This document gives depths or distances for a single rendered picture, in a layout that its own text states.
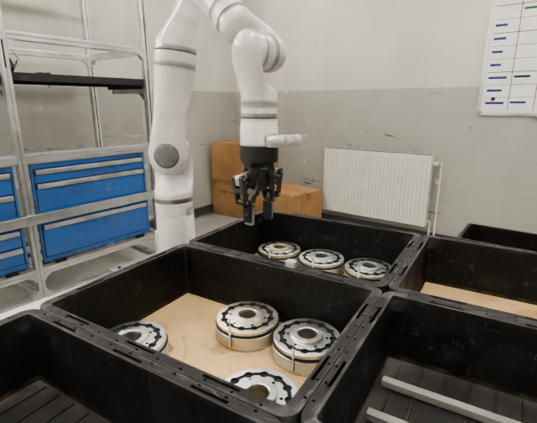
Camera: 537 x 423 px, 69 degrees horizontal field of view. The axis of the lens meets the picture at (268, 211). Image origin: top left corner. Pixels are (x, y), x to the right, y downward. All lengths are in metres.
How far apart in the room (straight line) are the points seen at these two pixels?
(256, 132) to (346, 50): 3.24
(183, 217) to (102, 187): 1.73
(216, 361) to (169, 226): 0.43
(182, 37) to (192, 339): 0.61
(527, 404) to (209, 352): 0.43
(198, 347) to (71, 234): 2.02
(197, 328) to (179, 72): 0.53
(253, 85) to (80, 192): 1.97
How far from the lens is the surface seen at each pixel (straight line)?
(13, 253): 2.50
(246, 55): 0.74
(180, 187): 0.97
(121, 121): 3.73
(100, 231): 2.70
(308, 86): 4.12
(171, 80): 0.92
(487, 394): 0.64
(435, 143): 3.63
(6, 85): 2.40
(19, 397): 0.65
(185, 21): 0.95
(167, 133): 0.92
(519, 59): 3.53
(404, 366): 0.65
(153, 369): 0.46
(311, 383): 0.43
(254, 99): 0.74
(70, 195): 2.57
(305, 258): 0.90
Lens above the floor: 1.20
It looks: 15 degrees down
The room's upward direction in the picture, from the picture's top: straight up
